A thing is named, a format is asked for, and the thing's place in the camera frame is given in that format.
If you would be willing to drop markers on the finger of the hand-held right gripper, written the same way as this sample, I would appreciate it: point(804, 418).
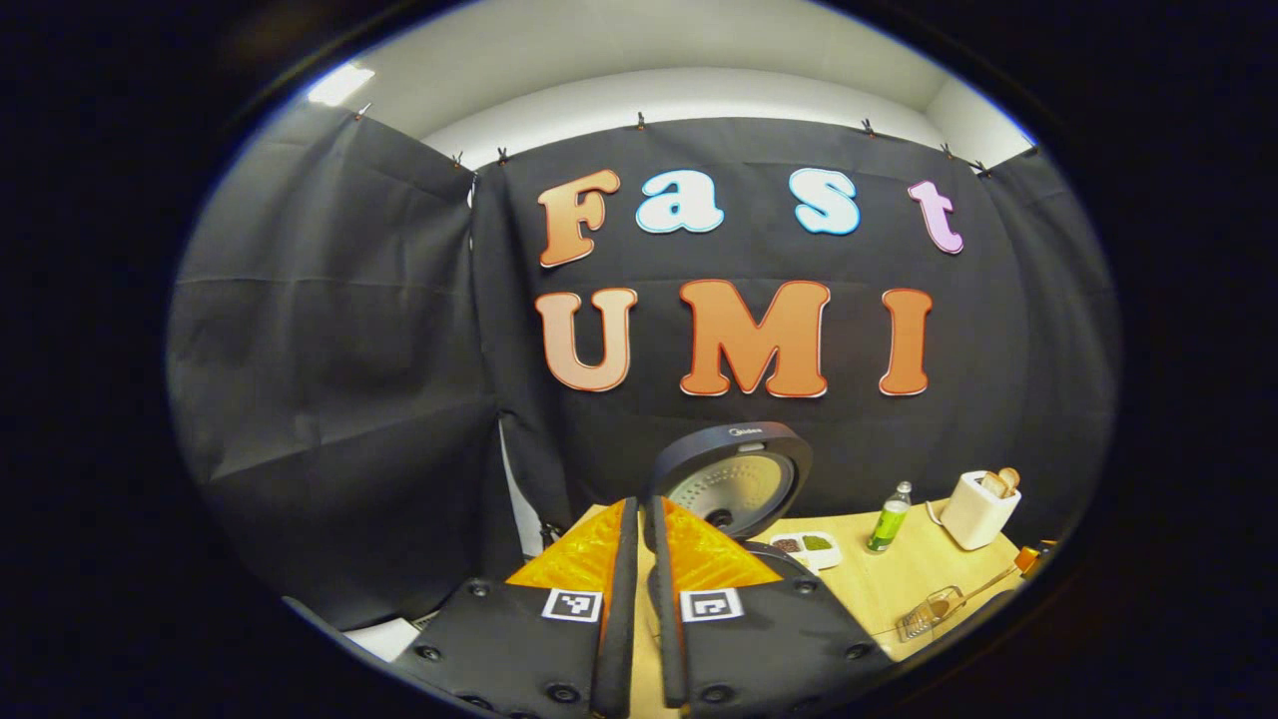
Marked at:
point(1033, 557)

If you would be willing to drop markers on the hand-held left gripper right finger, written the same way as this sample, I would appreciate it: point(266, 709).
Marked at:
point(667, 619)

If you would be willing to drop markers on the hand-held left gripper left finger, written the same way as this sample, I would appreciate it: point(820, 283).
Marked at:
point(617, 619)

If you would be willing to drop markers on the wooden spoon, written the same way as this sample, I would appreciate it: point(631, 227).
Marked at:
point(988, 581)

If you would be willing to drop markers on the black rice cooker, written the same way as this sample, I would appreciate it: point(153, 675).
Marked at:
point(739, 479)

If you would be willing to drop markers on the white toaster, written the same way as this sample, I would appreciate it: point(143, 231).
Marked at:
point(973, 519)

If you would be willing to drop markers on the toast bread slice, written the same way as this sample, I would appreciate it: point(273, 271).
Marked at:
point(994, 485)
point(1010, 478)

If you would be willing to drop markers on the green label plastic bottle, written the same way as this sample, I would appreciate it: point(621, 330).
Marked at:
point(887, 524)

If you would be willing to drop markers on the white divided dish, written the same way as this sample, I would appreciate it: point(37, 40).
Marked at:
point(830, 558)

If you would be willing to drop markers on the black backdrop cloth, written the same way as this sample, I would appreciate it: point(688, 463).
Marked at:
point(349, 399)

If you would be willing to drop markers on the ceiling light panel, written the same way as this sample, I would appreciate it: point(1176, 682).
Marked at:
point(339, 85)

